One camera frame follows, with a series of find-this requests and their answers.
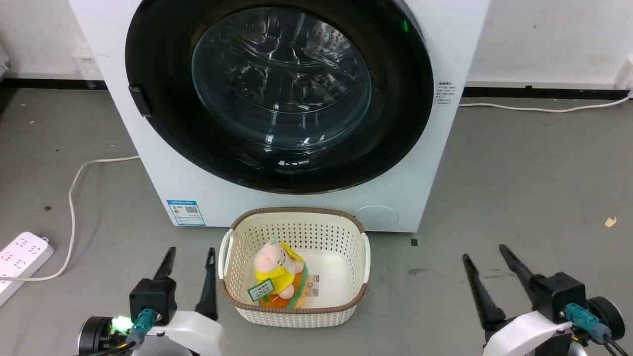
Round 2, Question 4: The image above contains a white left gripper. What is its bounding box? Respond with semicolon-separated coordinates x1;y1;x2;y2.
77;247;226;356

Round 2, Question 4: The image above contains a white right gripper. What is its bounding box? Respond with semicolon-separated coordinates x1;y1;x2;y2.
462;244;626;356

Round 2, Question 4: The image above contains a white front-load washing machine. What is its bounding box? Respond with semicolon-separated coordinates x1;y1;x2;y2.
68;0;491;233

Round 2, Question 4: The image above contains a black round washing machine door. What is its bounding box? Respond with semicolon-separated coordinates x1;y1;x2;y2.
125;0;435;195

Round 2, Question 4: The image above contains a blue energy label sticker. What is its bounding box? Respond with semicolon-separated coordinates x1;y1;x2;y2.
166;200;206;227

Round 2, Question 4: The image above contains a pink and yellow plush doll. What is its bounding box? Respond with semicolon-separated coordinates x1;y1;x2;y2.
248;238;309;310

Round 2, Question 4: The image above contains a cream perforated laundry basket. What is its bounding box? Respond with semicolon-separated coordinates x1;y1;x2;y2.
219;207;371;328

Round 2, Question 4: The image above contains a white power strip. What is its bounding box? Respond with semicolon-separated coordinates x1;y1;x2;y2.
0;232;55;308

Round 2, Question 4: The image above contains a small text sticker on washer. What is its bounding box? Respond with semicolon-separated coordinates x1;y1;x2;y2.
434;82;456;106

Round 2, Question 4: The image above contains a teal left camera cable plug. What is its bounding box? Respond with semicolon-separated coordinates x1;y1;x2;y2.
126;309;157;348

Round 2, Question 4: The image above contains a teal camera cable plug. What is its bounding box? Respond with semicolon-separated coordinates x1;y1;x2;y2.
126;309;157;348
565;303;613;345

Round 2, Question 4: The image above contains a teal right camera cable plug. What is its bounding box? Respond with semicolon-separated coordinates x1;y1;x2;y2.
565;303;613;345

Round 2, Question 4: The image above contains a white power strip cable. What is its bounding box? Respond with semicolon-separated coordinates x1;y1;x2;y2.
0;156;141;282

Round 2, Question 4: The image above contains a white cable by wall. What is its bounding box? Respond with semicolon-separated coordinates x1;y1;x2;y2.
458;93;633;113

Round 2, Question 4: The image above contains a white wall socket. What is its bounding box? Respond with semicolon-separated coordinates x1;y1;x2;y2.
72;47;103;82

